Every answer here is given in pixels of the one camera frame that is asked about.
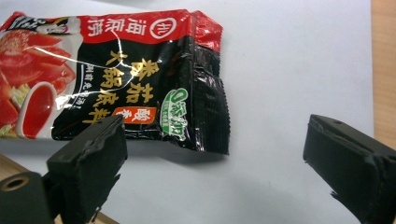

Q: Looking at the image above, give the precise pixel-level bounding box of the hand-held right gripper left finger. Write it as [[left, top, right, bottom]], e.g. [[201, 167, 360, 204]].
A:
[[46, 114, 129, 224]]

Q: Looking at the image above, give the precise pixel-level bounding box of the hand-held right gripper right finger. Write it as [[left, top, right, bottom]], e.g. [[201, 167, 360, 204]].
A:
[[303, 114, 396, 224]]

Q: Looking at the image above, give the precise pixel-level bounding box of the red and black sauce packet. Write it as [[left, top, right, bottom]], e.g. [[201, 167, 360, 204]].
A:
[[0, 8, 232, 156]]

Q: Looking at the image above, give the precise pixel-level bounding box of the white paper sheet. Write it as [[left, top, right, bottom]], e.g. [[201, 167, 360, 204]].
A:
[[0, 0, 375, 224]]

